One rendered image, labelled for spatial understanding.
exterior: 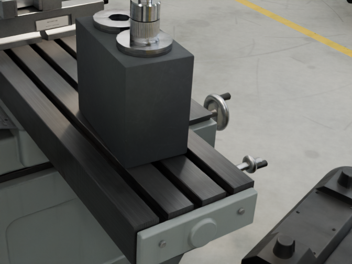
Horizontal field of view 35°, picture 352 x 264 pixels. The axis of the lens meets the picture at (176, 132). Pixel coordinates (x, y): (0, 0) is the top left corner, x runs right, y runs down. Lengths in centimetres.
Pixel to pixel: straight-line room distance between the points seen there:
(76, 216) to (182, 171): 55
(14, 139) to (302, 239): 71
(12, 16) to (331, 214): 92
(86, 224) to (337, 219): 64
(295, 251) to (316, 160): 148
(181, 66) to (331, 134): 220
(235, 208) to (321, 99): 248
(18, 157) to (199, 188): 50
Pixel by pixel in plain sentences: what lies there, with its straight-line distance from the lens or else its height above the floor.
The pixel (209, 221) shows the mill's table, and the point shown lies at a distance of 89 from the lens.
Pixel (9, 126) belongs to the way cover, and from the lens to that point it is 121.
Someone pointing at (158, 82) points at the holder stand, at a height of 111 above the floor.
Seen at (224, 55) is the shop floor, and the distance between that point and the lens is 375.
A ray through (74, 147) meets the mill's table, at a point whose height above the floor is 96.
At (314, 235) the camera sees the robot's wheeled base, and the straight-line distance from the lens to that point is 143.
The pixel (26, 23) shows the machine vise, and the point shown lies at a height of 101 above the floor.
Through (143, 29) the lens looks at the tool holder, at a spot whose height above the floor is 119.
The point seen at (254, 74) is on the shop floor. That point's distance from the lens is 354.
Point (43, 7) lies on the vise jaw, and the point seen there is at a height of 104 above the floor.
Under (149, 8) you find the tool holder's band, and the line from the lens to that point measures 87.
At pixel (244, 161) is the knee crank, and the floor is 55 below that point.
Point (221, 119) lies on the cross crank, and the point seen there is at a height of 65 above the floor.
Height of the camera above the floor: 151
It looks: 32 degrees down
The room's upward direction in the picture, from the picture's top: 4 degrees clockwise
